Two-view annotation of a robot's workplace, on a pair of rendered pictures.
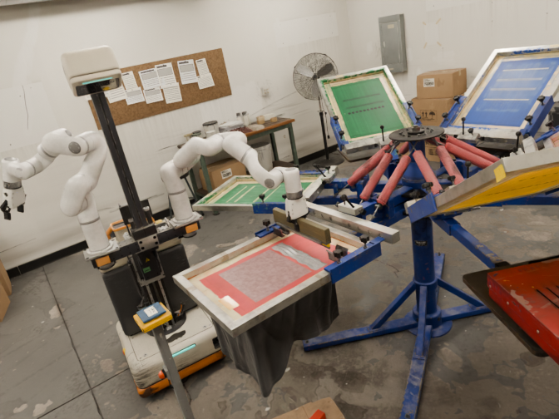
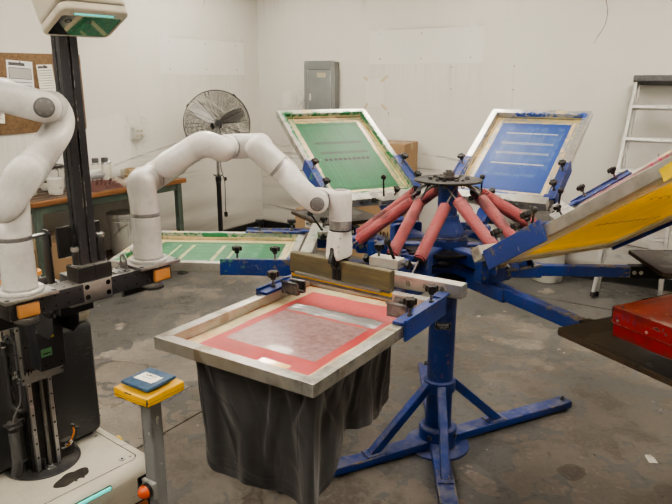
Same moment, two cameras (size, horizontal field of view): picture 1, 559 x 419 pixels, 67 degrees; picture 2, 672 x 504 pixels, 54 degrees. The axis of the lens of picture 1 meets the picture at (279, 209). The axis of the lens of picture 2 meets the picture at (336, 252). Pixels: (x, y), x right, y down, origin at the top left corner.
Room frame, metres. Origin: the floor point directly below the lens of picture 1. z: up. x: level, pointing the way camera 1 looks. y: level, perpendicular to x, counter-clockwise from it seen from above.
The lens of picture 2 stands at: (-0.12, 0.85, 1.73)
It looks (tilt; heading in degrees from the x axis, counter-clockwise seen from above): 15 degrees down; 335
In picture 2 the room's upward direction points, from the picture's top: straight up
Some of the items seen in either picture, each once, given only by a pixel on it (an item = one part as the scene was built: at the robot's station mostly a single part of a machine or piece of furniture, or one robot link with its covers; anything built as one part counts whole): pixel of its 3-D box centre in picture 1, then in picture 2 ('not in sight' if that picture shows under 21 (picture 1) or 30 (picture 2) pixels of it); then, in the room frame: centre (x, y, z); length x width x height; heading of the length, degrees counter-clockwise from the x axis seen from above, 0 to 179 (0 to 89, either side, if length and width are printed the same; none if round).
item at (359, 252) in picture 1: (353, 260); (420, 316); (1.62, -0.28, 0.98); 0.30 x 0.05 x 0.07; 121
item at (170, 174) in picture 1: (174, 176); (144, 191); (2.12, 0.50, 1.37); 0.13 x 0.10 x 0.16; 154
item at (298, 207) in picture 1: (296, 204); (340, 242); (1.83, -0.08, 1.20); 0.10 x 0.07 x 0.11; 121
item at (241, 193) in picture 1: (278, 179); (246, 232); (2.71, -0.03, 1.05); 1.08 x 0.61 x 0.23; 61
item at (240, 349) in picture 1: (231, 336); (253, 426); (1.58, 0.32, 0.74); 0.45 x 0.03 x 0.43; 31
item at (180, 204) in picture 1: (180, 204); (144, 237); (2.12, 0.51, 1.21); 0.16 x 0.13 x 0.15; 25
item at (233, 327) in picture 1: (274, 263); (310, 322); (1.73, 0.07, 0.97); 0.79 x 0.58 x 0.04; 121
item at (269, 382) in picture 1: (300, 329); (354, 411); (1.52, 0.01, 0.74); 0.46 x 0.04 x 0.42; 121
